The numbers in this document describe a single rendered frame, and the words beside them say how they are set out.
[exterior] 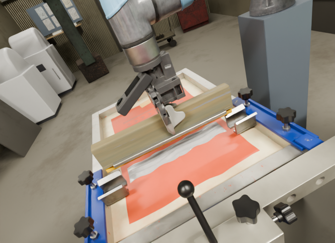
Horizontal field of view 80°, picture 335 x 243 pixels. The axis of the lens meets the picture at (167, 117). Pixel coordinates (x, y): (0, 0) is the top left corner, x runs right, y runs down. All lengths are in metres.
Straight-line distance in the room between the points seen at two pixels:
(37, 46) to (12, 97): 1.58
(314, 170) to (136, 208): 0.43
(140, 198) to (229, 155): 0.29
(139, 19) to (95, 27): 6.88
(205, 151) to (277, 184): 0.27
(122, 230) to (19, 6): 7.44
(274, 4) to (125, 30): 0.57
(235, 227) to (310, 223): 1.23
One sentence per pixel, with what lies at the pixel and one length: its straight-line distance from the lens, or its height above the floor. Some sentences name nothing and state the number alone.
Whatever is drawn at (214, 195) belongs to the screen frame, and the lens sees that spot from 0.51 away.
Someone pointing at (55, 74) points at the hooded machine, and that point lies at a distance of 5.68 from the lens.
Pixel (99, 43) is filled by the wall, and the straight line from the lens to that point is 7.36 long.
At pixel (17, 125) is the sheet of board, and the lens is 4.28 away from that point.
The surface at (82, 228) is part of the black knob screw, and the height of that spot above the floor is 1.06.
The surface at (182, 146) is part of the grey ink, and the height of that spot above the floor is 0.96.
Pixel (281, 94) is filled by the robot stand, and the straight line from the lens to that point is 0.98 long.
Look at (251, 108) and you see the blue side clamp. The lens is 0.70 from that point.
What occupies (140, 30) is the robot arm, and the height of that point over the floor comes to 1.36.
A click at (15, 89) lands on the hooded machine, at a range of 4.57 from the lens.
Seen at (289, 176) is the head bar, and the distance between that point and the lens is 0.47.
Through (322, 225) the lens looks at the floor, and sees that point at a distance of 1.60.
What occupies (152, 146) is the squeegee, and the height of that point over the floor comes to 1.08.
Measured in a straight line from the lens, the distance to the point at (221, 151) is 0.64.
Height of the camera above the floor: 1.42
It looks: 33 degrees down
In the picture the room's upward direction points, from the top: 24 degrees counter-clockwise
